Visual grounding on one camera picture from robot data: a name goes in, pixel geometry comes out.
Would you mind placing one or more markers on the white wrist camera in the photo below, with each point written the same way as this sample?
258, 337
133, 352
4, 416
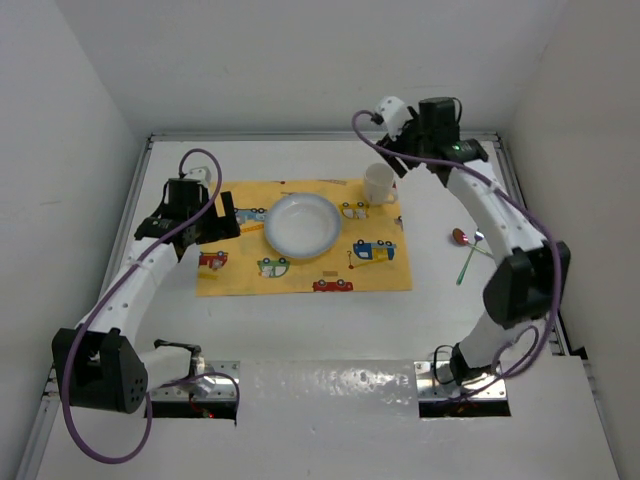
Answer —
393, 114
201, 174

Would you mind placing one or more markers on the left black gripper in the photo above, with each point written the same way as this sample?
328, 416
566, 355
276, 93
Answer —
223, 227

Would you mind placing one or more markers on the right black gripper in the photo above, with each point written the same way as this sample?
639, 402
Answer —
397, 145

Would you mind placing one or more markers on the white round plate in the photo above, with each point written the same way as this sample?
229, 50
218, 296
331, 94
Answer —
302, 226

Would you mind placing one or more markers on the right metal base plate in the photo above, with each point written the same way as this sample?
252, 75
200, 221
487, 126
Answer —
432, 385

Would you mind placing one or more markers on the green iridescent fork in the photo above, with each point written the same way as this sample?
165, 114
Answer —
469, 260

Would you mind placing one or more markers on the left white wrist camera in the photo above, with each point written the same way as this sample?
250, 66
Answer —
201, 174

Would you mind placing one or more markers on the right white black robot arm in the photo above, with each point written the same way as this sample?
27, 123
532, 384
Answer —
531, 270

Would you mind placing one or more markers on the yellow car print placemat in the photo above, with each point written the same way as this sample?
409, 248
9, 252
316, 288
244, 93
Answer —
370, 255

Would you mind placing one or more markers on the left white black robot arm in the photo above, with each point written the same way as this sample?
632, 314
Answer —
96, 364

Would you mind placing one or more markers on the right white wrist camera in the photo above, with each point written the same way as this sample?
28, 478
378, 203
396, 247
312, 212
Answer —
393, 114

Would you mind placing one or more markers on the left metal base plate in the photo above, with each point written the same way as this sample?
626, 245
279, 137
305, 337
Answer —
215, 381

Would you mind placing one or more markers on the metal base plate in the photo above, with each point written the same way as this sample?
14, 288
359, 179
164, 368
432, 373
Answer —
215, 381
432, 385

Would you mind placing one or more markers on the white mug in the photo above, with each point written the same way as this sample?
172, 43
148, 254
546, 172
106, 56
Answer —
379, 185

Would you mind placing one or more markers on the iridescent metal spoon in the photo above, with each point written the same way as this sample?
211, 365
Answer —
460, 238

